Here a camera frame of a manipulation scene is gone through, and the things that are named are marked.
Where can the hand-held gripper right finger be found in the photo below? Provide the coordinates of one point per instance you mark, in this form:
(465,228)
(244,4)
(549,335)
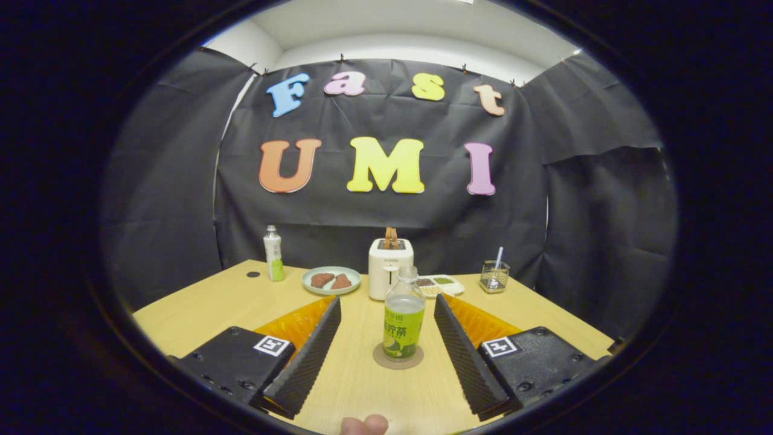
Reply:
(468,362)

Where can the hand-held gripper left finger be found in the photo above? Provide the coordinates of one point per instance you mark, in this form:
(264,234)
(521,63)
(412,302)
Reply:
(305,362)

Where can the green label juice bottle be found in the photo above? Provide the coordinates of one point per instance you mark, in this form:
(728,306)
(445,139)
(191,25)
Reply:
(403,332)

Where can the round brown coaster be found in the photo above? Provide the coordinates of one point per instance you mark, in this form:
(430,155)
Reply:
(379,360)

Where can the small white green bottle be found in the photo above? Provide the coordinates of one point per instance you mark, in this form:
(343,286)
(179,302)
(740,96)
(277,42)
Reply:
(274,257)

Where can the wooden table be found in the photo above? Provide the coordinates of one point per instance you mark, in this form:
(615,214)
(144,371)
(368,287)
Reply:
(362,393)

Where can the pale green plate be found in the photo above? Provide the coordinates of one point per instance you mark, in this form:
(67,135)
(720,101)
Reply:
(311,289)

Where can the white divided tray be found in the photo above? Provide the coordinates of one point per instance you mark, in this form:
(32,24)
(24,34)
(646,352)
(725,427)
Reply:
(447,285)

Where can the brown meat piece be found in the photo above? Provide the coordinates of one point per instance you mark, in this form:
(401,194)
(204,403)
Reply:
(342,282)
(322,280)

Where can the white toaster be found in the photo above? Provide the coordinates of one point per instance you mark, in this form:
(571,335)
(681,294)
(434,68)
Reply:
(383,269)

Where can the brown toast slice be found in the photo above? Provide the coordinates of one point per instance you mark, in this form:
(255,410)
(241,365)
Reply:
(391,237)

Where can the black backdrop cloth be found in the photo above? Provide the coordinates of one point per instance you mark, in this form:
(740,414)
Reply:
(386,211)

